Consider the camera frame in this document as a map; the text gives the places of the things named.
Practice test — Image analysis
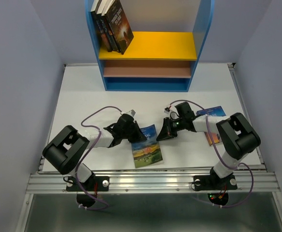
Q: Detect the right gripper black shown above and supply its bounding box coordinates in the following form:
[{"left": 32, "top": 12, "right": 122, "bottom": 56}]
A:
[{"left": 155, "top": 116, "right": 185, "bottom": 141}]

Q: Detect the Animal Farm book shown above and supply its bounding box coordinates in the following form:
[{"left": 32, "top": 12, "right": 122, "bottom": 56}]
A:
[{"left": 131, "top": 124, "right": 163, "bottom": 168}]

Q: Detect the Three Days to See book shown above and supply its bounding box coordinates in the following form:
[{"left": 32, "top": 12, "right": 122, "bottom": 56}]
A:
[{"left": 108, "top": 0, "right": 134, "bottom": 55}]

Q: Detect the A Tale of Two Cities book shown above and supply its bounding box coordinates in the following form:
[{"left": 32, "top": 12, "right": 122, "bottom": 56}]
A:
[{"left": 90, "top": 0, "right": 112, "bottom": 52}]

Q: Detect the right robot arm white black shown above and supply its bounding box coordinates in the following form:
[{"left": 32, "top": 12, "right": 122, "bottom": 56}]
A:
[{"left": 156, "top": 100, "right": 261, "bottom": 191}]

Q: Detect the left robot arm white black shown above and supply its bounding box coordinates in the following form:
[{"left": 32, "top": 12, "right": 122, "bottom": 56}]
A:
[{"left": 42, "top": 114, "right": 147, "bottom": 190}]

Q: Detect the Jane Eyre book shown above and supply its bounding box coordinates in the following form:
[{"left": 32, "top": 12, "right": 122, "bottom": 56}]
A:
[{"left": 196, "top": 106, "right": 226, "bottom": 144}]

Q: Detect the blue yellow wooden bookshelf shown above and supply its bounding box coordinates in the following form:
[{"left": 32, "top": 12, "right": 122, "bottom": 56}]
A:
[{"left": 85, "top": 0, "right": 214, "bottom": 92}]

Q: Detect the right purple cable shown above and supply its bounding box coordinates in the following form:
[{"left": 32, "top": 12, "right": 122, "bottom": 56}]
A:
[{"left": 169, "top": 100, "right": 254, "bottom": 209}]

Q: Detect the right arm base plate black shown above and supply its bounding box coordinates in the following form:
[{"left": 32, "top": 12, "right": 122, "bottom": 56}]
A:
[{"left": 192, "top": 174, "right": 238, "bottom": 191}]

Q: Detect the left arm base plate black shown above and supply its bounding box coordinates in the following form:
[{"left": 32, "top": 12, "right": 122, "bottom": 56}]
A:
[{"left": 63, "top": 176, "right": 110, "bottom": 192}]

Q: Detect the aluminium mounting rail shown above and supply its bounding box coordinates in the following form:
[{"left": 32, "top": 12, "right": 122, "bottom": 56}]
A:
[{"left": 26, "top": 169, "right": 281, "bottom": 194}]

